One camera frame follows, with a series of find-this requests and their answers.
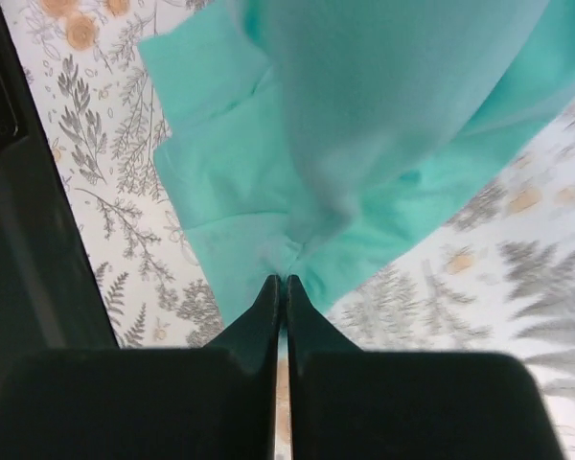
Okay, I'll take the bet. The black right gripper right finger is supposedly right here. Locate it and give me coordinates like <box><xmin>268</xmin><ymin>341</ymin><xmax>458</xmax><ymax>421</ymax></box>
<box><xmin>286</xmin><ymin>276</ymin><xmax>563</xmax><ymax>460</ymax></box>

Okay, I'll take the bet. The floral patterned table mat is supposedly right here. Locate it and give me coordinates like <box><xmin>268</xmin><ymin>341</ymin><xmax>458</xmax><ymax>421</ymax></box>
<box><xmin>2</xmin><ymin>1</ymin><xmax>575</xmax><ymax>459</ymax></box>

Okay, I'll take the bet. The teal green t-shirt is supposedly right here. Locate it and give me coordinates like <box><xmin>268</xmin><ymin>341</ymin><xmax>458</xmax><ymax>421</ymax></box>
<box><xmin>139</xmin><ymin>1</ymin><xmax>575</xmax><ymax>323</ymax></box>

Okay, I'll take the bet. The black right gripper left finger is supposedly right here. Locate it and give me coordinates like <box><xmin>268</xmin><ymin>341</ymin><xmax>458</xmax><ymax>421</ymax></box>
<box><xmin>0</xmin><ymin>276</ymin><xmax>281</xmax><ymax>459</ymax></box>

